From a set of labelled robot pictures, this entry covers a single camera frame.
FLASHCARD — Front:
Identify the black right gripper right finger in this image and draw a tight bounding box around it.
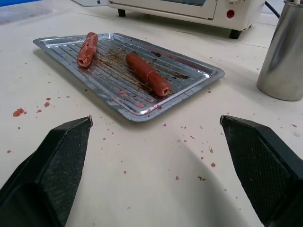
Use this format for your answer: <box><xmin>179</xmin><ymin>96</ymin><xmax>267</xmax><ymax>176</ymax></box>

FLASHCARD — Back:
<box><xmin>220</xmin><ymin>115</ymin><xmax>303</xmax><ymax>227</ymax></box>

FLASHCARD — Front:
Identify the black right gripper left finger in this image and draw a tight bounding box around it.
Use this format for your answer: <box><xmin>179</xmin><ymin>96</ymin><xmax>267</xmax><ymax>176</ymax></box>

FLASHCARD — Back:
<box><xmin>0</xmin><ymin>115</ymin><xmax>94</xmax><ymax>227</ymax></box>

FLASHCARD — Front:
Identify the stainless steel cylinder cup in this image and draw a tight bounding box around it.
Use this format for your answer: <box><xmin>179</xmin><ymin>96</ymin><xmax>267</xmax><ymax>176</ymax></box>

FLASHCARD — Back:
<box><xmin>256</xmin><ymin>0</ymin><xmax>303</xmax><ymax>102</ymax></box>

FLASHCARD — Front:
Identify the silver ribbed baking tray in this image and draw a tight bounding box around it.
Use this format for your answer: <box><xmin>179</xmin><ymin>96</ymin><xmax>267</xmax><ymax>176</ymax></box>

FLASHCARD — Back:
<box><xmin>32</xmin><ymin>33</ymin><xmax>225</xmax><ymax>122</ymax></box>

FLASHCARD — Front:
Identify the ragged red sausage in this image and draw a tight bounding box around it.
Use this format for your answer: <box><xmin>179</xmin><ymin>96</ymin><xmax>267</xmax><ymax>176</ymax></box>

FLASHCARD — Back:
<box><xmin>76</xmin><ymin>32</ymin><xmax>98</xmax><ymax>69</ymax></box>

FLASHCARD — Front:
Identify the smooth red sausage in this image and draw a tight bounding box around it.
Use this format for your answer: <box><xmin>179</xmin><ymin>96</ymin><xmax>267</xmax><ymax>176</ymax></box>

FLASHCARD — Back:
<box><xmin>125</xmin><ymin>52</ymin><xmax>172</xmax><ymax>97</ymax></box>

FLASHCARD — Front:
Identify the white apple logo device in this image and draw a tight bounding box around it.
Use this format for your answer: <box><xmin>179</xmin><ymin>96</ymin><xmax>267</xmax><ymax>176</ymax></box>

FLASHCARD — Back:
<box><xmin>71</xmin><ymin>0</ymin><xmax>110</xmax><ymax>7</ymax></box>

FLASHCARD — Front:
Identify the white toaster oven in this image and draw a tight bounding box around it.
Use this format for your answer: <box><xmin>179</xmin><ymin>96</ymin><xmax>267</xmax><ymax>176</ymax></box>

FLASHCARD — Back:
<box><xmin>107</xmin><ymin>0</ymin><xmax>265</xmax><ymax>40</ymax></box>

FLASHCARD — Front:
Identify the black power cable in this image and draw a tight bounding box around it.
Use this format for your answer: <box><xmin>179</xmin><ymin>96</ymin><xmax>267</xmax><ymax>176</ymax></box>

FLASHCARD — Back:
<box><xmin>264</xmin><ymin>0</ymin><xmax>281</xmax><ymax>18</ymax></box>

